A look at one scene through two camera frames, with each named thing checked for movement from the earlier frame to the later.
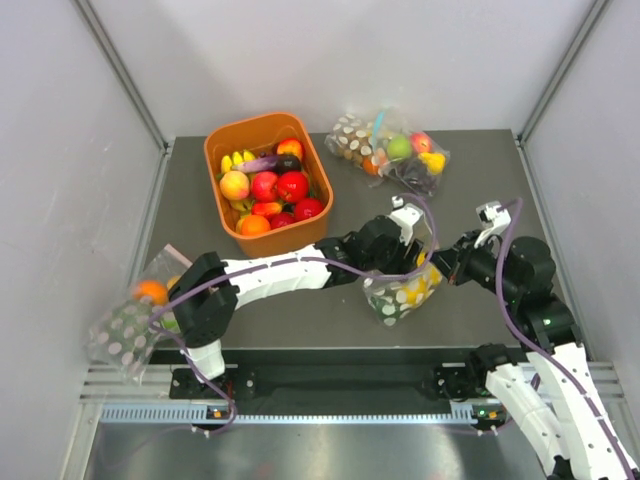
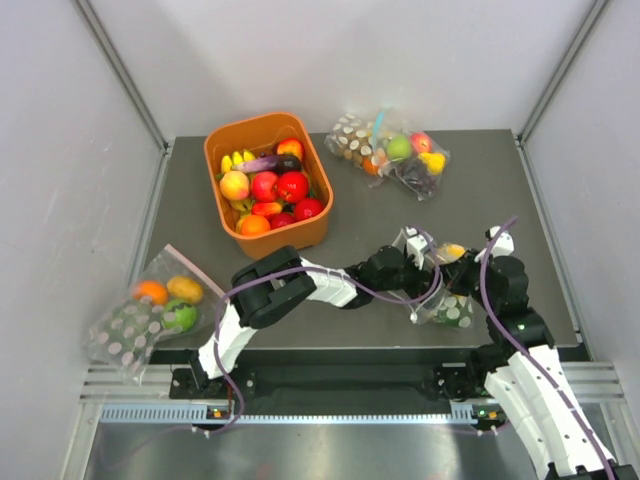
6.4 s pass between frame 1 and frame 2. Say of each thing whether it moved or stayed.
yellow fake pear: stayed
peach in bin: stayed
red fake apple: stayed
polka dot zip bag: moved
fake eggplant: stayed
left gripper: moved
